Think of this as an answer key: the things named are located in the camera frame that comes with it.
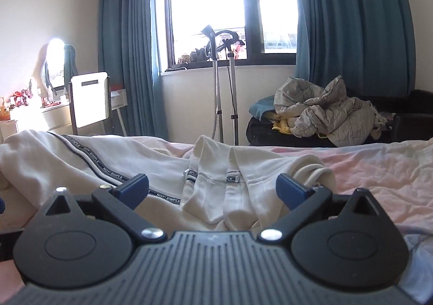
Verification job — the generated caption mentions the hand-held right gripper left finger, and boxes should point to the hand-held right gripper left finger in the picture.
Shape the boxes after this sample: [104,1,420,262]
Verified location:
[44,174,167,243]

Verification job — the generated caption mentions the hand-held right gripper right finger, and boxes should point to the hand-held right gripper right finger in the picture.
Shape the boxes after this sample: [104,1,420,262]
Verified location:
[259,173,384,243]

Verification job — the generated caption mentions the white pants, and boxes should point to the white pants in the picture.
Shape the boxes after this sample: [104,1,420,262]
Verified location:
[0,129,339,238]

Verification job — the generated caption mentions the yellow cloth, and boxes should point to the yellow cloth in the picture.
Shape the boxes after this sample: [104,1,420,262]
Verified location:
[271,115,293,133]

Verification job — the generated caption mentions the grey quilt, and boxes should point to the grey quilt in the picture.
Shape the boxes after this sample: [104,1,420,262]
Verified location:
[273,75,388,148]

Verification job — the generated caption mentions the white side rack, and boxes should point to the white side rack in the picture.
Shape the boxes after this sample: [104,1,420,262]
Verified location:
[110,88,129,136]

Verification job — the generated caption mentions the white dressing table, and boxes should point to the white dressing table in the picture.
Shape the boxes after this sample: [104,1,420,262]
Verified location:
[0,102,73,143]

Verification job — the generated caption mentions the white backed chair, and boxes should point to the white backed chair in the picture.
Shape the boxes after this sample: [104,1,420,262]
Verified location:
[68,71,129,138]

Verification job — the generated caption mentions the cluster of cosmetics bottles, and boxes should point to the cluster of cosmetics bottles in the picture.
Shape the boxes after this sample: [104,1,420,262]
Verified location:
[0,80,70,112]

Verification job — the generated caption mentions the teal hanging towel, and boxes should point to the teal hanging towel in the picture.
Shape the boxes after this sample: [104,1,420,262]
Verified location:
[64,44,79,84]

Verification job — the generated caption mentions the windowsill clutter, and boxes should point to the windowsill clutter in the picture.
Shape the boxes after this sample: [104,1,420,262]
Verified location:
[178,48,217,63]

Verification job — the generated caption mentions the blue curtain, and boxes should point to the blue curtain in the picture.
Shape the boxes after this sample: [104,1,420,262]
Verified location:
[98,0,170,139]
[291,0,416,99]

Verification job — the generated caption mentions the black sofa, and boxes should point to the black sofa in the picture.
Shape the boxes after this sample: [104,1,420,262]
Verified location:
[246,89,433,148]

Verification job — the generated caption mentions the oval vanity mirror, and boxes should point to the oval vanity mirror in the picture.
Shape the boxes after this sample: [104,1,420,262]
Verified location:
[40,38,66,89]

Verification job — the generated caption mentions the garment steamer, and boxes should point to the garment steamer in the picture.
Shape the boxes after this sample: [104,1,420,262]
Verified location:
[199,25,225,145]

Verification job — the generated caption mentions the dark framed window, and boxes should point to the dark framed window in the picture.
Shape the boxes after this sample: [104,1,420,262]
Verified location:
[159,0,300,72]

